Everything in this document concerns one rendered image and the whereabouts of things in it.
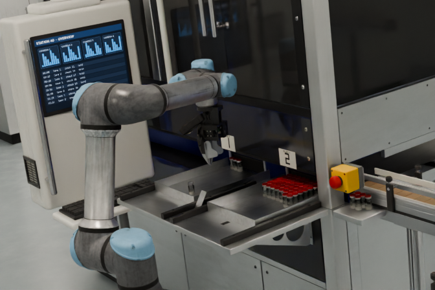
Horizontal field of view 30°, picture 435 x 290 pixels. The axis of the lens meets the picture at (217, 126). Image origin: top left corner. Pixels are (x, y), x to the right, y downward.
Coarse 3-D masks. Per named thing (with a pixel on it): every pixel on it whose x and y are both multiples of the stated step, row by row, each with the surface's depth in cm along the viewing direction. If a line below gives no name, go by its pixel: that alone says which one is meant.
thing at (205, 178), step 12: (204, 168) 312; (216, 168) 316; (228, 168) 316; (168, 180) 304; (180, 180) 307; (192, 180) 307; (204, 180) 305; (216, 180) 304; (228, 180) 302; (240, 180) 291; (252, 180) 294; (264, 180) 297; (168, 192) 293; (180, 192) 286; (216, 192) 285
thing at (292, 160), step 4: (280, 152) 276; (284, 152) 275; (288, 152) 273; (292, 152) 271; (280, 156) 277; (284, 156) 275; (292, 156) 272; (280, 160) 277; (284, 160) 276; (288, 160) 274; (292, 160) 272; (280, 164) 278; (284, 164) 276; (288, 164) 275; (292, 164) 273
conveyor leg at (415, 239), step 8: (408, 232) 257; (416, 232) 255; (408, 240) 258; (416, 240) 256; (408, 248) 259; (416, 248) 257; (408, 256) 260; (416, 256) 258; (408, 264) 261; (416, 264) 258; (424, 264) 260; (416, 272) 259; (424, 272) 260; (416, 280) 260; (424, 280) 261; (416, 288) 261; (424, 288) 261
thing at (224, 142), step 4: (228, 136) 300; (232, 136) 298; (224, 140) 303; (228, 140) 301; (232, 140) 298; (224, 144) 304; (228, 144) 301; (232, 144) 299; (224, 148) 304; (228, 148) 302; (232, 148) 300
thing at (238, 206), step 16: (240, 192) 281; (256, 192) 285; (208, 208) 273; (224, 208) 265; (240, 208) 273; (256, 208) 271; (272, 208) 269; (288, 208) 260; (240, 224) 260; (256, 224) 253
